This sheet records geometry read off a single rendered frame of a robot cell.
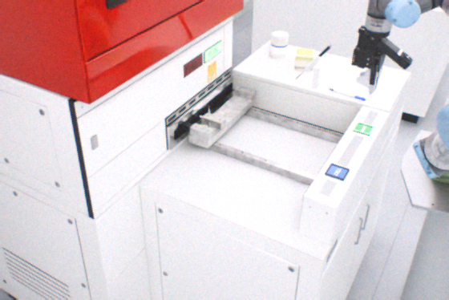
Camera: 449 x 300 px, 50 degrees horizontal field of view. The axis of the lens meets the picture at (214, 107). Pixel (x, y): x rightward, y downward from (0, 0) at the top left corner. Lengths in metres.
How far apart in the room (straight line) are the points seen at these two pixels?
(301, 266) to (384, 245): 1.25
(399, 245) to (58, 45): 1.99
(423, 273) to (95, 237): 1.20
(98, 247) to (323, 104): 0.93
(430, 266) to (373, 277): 0.54
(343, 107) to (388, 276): 0.99
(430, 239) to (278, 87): 0.76
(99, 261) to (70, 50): 0.73
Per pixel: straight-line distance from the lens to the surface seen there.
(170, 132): 1.65
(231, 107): 1.86
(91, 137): 1.35
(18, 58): 1.37
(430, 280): 2.05
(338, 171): 1.44
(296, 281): 1.49
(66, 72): 1.24
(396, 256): 2.62
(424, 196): 1.67
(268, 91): 1.91
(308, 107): 1.87
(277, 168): 1.62
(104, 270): 1.66
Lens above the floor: 1.84
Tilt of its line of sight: 31 degrees down
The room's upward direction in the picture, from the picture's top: straight up
